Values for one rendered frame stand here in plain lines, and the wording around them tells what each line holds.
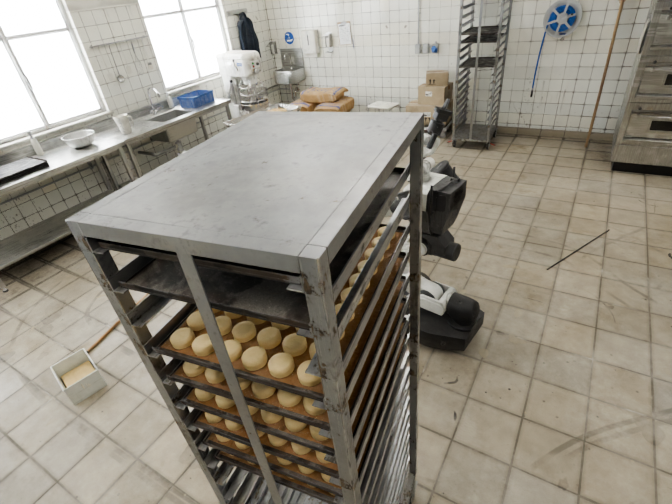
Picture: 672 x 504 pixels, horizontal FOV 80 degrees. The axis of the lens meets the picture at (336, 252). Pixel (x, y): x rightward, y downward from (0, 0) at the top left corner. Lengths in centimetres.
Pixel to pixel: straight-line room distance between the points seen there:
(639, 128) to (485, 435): 383
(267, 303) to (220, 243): 16
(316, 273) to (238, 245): 12
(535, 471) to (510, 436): 20
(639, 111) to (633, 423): 342
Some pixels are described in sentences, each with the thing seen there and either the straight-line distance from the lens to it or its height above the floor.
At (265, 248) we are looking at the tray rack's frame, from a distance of 56.
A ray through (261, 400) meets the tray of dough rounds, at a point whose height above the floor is 140.
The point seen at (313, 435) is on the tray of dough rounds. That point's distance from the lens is 93.
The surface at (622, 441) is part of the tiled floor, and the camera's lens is 273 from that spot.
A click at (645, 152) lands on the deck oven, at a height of 25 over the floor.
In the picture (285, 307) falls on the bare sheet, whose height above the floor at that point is 167.
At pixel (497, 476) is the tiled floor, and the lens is 242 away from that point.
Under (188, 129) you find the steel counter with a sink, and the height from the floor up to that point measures 69.
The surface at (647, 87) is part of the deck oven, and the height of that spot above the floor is 91.
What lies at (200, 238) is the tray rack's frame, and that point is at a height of 182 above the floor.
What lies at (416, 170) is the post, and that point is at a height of 168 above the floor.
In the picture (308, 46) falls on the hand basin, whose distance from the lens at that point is 744.
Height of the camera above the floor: 211
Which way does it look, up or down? 34 degrees down
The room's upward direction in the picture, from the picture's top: 7 degrees counter-clockwise
